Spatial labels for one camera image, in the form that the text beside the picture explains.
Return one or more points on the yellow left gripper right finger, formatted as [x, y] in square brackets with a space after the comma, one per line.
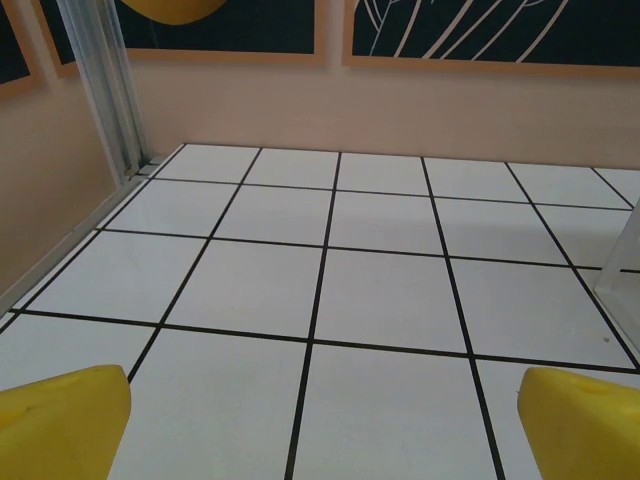
[585, 435]

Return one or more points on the aluminium frame post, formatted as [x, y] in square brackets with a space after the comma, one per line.
[107, 90]

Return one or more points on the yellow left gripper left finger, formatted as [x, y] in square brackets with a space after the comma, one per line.
[60, 430]

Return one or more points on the wooden shelf with white frame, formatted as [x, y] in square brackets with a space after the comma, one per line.
[622, 280]

